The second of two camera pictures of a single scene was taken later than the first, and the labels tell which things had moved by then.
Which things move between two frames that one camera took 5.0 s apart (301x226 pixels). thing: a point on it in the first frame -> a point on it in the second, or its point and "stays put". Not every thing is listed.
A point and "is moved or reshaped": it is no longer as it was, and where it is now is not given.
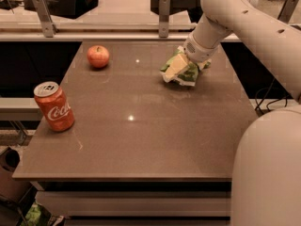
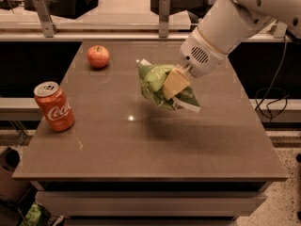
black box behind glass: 65,1 stays put
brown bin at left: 10,188 stays put
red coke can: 55,105 stays put
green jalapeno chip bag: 181,70 is moved or reshaped
